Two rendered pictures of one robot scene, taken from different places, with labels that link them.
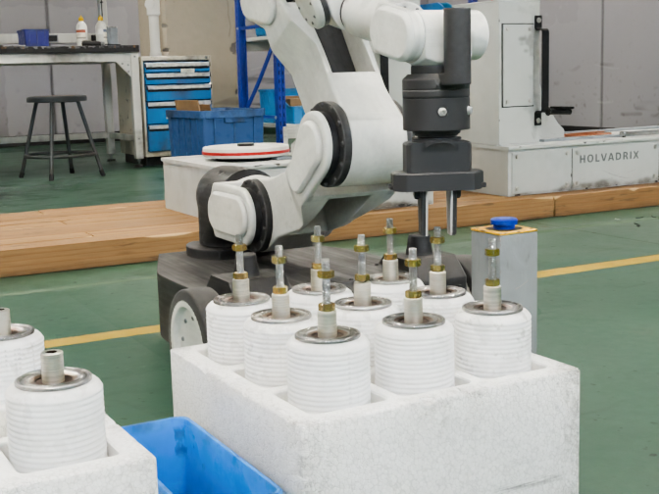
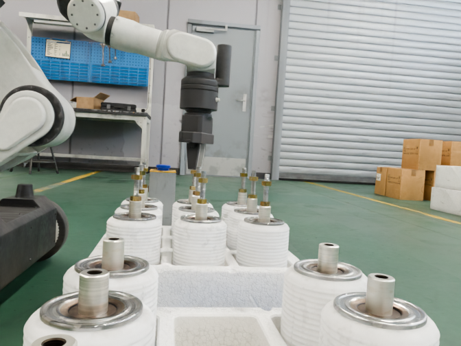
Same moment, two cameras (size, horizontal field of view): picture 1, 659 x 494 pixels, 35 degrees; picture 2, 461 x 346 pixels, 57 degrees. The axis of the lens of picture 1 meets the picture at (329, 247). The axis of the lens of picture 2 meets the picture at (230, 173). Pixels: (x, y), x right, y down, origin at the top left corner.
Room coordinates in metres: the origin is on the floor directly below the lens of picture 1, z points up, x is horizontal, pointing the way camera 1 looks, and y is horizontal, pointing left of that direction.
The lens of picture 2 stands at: (0.97, 0.76, 0.38)
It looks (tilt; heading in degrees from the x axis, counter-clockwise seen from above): 3 degrees down; 290
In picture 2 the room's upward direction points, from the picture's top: 3 degrees clockwise
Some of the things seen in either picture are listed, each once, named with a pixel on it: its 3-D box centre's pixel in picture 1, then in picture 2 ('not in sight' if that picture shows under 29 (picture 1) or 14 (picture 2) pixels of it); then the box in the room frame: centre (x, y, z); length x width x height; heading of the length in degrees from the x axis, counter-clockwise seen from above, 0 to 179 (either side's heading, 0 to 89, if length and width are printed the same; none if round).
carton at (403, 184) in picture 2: not in sight; (405, 183); (0.79, -3.81, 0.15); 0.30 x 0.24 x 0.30; 116
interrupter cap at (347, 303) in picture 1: (362, 304); (196, 209); (1.33, -0.04, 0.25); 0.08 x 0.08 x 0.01
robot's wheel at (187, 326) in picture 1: (201, 346); not in sight; (1.73, 0.22, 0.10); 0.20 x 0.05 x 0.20; 28
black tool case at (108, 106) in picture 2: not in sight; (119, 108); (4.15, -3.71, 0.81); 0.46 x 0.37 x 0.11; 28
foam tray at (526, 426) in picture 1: (365, 423); (192, 285); (1.33, -0.04, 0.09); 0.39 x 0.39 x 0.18; 29
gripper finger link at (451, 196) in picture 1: (454, 211); (199, 156); (1.39, -0.17, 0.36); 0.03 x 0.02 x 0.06; 5
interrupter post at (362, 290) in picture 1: (362, 294); (196, 203); (1.33, -0.04, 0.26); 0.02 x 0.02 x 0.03
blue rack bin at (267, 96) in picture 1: (301, 105); not in sight; (6.69, 0.15, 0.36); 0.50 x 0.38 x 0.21; 29
